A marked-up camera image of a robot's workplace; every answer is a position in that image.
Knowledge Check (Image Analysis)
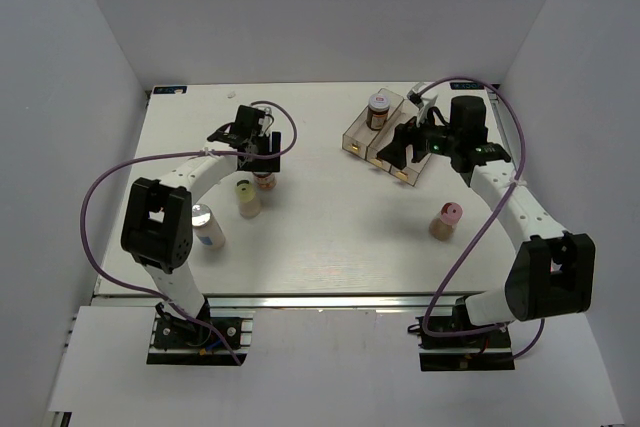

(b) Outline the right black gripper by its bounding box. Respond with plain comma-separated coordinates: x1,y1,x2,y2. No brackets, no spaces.
377,105,460,170

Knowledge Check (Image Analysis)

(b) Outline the orange label sauce jar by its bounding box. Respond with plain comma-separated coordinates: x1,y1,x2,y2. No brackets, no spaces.
253,172,277,191

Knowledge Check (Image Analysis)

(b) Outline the dark brown sauce jar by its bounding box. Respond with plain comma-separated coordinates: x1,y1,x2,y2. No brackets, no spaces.
366,92,390,131

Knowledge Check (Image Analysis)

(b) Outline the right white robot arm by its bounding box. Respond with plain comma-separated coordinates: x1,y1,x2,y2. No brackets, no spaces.
377,95,596,346

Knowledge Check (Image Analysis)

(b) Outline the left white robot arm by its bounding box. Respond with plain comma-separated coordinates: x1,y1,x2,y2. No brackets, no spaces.
121,101,286,346

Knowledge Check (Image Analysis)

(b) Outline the right clear organizer bin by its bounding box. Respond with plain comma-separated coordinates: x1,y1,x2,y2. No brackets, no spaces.
390,147,433,186

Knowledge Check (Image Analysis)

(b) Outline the middle clear organizer bin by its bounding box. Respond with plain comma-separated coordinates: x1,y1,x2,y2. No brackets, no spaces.
366,99,417,173

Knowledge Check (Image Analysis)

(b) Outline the yellow lid spice bottle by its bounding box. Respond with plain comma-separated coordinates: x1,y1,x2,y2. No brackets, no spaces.
235,179,262,218

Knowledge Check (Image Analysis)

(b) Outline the pink lid spice bottle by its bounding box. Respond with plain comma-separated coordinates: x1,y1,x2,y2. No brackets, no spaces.
429,202,463,241

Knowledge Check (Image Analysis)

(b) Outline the right blue table sticker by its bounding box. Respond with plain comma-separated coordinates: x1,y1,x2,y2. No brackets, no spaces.
449,81,485,91

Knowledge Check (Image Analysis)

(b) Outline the blue table sticker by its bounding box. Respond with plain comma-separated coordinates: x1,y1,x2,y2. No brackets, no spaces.
449,81,485,91
152,85,187,95

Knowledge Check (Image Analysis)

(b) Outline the left blue table sticker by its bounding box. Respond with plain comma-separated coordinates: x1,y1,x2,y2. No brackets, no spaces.
152,85,187,95

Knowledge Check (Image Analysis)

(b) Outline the silver lid white bottle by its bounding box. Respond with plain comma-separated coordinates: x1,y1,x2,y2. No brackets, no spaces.
191,204,226,250

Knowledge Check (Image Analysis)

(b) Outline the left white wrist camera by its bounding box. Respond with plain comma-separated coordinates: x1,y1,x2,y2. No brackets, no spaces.
258,107,275,136

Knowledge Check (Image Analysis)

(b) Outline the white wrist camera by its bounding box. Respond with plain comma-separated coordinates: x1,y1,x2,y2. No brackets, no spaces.
406,82,438,127
258,107,275,136

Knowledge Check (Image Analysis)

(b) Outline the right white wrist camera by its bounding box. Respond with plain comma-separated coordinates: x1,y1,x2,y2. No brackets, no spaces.
406,82,438,127

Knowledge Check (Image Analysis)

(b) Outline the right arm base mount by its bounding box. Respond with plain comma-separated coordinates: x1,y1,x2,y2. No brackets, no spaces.
407,306,515,372

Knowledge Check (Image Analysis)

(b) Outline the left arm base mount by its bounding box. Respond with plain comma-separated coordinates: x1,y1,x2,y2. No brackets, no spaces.
146,302,253,367

